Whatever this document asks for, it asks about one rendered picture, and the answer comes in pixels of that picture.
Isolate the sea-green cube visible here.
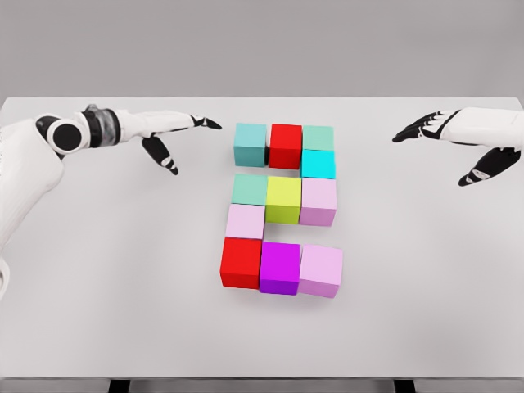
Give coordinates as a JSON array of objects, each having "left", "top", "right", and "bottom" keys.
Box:
[
  {"left": 230, "top": 173, "right": 269, "bottom": 206},
  {"left": 302, "top": 124, "right": 336, "bottom": 153}
]

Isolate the magenta purple cube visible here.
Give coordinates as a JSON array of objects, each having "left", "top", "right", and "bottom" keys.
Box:
[{"left": 258, "top": 241, "right": 302, "bottom": 296}]

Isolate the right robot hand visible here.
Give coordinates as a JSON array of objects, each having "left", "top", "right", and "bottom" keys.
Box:
[{"left": 391, "top": 106, "right": 518, "bottom": 187}]

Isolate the red cube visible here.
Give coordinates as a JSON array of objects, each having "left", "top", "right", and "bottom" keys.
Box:
[
  {"left": 219, "top": 237, "right": 264, "bottom": 291},
  {"left": 268, "top": 123, "right": 304, "bottom": 171}
]

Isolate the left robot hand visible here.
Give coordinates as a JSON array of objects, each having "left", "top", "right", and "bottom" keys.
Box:
[{"left": 136, "top": 109, "right": 224, "bottom": 177}]

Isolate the yellow-green cube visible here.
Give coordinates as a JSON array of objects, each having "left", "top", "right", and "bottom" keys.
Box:
[{"left": 264, "top": 175, "right": 304, "bottom": 225}]

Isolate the teal blue cube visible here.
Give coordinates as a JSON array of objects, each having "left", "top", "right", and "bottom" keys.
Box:
[{"left": 233, "top": 122, "right": 269, "bottom": 169}]

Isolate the bright cyan cube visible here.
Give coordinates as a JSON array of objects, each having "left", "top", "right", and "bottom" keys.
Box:
[{"left": 299, "top": 148, "right": 337, "bottom": 180}]

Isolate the pink cube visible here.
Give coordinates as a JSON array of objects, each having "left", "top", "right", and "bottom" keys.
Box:
[
  {"left": 224, "top": 202, "right": 267, "bottom": 241},
  {"left": 296, "top": 243, "right": 344, "bottom": 300},
  {"left": 298, "top": 177, "right": 338, "bottom": 228}
]

